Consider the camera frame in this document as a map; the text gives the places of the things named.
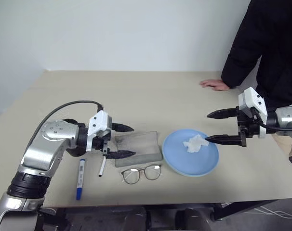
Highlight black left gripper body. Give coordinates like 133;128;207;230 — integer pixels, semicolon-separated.
92;131;112;157

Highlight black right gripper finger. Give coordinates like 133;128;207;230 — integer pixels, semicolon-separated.
206;107;239;119
204;134;243;146

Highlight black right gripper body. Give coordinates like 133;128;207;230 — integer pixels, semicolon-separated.
235;106;260;148

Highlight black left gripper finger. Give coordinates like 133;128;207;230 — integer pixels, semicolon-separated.
106;150;137;160
111;122;134;132

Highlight thin brown-framed glasses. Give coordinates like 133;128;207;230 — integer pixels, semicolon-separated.
120;164;163;186

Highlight bare person hand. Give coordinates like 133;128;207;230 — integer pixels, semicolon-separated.
199;79;230;91

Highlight slim white marker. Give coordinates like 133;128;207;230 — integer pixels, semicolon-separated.
98;156;106;178

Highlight white crumpled tissue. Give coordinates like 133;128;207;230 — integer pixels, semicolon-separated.
183;134;210;154

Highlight khaki trousers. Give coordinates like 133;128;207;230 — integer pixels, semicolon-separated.
271;132;292;174

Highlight blue whiteboard marker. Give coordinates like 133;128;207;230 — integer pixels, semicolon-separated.
75;158;87;201

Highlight light blue plate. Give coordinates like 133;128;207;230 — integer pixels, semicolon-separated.
162;128;220;178

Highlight dark rounded shape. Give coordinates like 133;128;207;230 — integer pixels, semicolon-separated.
176;207;214;231
120;206;147;231

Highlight person in black jacket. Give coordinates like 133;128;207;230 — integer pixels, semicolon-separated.
226;0;292;114

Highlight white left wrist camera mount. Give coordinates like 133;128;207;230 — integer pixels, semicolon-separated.
86;110;113;153

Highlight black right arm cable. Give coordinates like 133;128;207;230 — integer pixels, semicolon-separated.
253;113;292;132

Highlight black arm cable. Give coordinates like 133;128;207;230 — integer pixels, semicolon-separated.
253;113;292;132
36;100;105;135

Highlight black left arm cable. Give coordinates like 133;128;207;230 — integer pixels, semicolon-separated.
36;100;105;135

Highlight black table frame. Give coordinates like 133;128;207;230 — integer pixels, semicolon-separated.
212;199;281;221

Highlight white floor cables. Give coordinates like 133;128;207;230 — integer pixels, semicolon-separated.
220;201;292;220

